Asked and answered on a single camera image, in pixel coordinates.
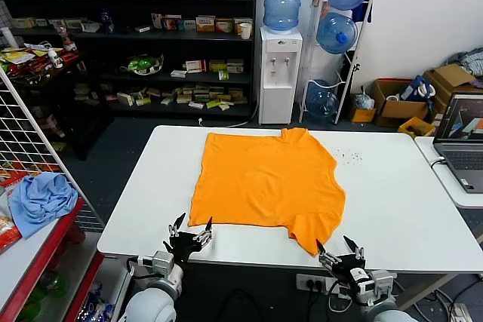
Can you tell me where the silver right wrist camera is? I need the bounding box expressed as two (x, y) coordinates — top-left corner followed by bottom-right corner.
(368, 269), (398, 302)

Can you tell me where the white paper roll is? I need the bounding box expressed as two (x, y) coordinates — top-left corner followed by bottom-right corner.
(0, 26), (18, 48)

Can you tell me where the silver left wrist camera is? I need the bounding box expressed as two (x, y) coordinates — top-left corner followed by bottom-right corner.
(137, 250), (174, 274)

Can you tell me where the white floor cable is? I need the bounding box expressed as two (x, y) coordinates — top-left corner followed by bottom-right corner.
(198, 103), (261, 127)

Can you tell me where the white wire grid panel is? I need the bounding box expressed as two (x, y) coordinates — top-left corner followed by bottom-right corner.
(0, 69), (106, 232)

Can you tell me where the small white side table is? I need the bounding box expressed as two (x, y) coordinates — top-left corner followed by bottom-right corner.
(414, 136), (483, 210)

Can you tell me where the tan cardboard box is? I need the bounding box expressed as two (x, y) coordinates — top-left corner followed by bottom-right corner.
(422, 63), (478, 112)

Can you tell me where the grey open laptop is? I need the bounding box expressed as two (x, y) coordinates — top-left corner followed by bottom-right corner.
(432, 92), (483, 195)

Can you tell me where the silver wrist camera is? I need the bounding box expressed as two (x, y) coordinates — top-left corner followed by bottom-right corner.
(137, 250), (174, 274)
(368, 269), (398, 302)

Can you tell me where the yellow plastic bin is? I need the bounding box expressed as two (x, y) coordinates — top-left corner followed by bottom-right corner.
(397, 116), (436, 139)

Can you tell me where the crumpled light blue cloth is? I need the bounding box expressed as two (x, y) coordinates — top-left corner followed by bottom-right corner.
(8, 172), (79, 239)

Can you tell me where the bowl with green fruit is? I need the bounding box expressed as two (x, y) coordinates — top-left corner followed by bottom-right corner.
(119, 54), (165, 75)

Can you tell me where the small yellow box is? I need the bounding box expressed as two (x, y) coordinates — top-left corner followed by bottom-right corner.
(348, 94), (377, 124)

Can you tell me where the white wire jug rack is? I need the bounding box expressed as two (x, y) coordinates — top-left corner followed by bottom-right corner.
(298, 0), (374, 125)

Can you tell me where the pile of grey clothes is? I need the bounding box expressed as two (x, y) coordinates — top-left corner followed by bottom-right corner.
(447, 47), (483, 76)

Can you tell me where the orange t-shirt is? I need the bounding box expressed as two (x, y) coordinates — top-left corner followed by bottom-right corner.
(187, 127), (347, 257)

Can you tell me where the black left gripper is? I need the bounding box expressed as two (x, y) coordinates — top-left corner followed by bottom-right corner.
(162, 212), (214, 265)

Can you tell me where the dark blue bottle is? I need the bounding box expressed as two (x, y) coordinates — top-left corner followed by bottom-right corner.
(100, 7), (114, 33)

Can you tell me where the white orange medicine box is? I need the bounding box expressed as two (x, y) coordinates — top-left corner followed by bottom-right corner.
(233, 17), (253, 35)

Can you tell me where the small white bottle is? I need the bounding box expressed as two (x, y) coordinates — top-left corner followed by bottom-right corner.
(48, 48), (64, 69)

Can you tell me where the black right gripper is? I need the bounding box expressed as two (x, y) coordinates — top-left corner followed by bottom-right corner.
(315, 235), (369, 295)

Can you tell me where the yellow white medicine box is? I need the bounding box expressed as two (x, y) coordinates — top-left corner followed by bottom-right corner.
(195, 15), (216, 32)

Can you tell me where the white water dispenser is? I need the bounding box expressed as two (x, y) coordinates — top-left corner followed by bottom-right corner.
(258, 26), (304, 126)

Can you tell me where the open brown cardboard box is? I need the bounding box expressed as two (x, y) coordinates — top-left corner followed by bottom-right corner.
(368, 78), (433, 128)

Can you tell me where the white red medicine box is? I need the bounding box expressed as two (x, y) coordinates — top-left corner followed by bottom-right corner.
(184, 60), (208, 73)

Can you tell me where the large white table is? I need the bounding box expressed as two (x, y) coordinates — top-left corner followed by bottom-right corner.
(97, 124), (483, 274)

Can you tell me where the blue shopping bag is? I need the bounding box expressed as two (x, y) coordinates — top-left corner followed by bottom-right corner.
(398, 75), (437, 103)

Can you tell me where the black shelving unit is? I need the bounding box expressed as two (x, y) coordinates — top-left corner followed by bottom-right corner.
(0, 0), (259, 119)

